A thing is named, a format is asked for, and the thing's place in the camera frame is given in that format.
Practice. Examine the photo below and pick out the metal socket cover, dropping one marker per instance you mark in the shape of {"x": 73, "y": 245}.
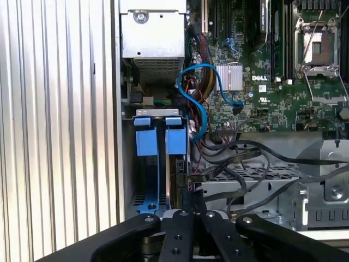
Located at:
{"x": 331, "y": 99}

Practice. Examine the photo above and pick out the silver chipset heatsink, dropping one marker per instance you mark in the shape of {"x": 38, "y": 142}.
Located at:
{"x": 229, "y": 77}

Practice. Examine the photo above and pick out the black PC case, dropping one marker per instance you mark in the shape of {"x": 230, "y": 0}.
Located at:
{"x": 286, "y": 142}

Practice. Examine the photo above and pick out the green RAM stick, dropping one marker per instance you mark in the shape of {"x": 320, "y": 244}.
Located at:
{"x": 277, "y": 41}

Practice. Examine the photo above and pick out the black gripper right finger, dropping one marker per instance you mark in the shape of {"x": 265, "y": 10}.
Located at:
{"x": 286, "y": 240}

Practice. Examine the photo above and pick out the grey power supply unit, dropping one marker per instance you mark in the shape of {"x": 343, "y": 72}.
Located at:
{"x": 152, "y": 35}

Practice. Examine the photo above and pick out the white expansion slot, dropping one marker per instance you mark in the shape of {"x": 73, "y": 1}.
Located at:
{"x": 204, "y": 16}

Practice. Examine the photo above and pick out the empty blue disk carrier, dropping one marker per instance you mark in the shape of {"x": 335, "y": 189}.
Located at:
{"x": 145, "y": 139}

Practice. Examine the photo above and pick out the hard disk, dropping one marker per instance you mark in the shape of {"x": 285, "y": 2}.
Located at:
{"x": 176, "y": 136}

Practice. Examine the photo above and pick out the CPU socket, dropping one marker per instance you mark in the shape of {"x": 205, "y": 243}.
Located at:
{"x": 317, "y": 46}

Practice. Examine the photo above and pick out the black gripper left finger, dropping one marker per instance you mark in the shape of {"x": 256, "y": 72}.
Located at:
{"x": 178, "y": 237}

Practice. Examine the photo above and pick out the metal disk bay cage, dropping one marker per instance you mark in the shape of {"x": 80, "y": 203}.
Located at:
{"x": 259, "y": 185}

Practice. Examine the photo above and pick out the green motherboard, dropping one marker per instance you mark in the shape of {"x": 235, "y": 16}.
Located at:
{"x": 272, "y": 109}

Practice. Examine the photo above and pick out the metal locking lever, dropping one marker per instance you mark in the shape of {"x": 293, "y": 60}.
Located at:
{"x": 313, "y": 34}

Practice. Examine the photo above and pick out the black graphics card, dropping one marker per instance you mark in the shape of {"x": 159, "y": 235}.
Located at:
{"x": 257, "y": 27}

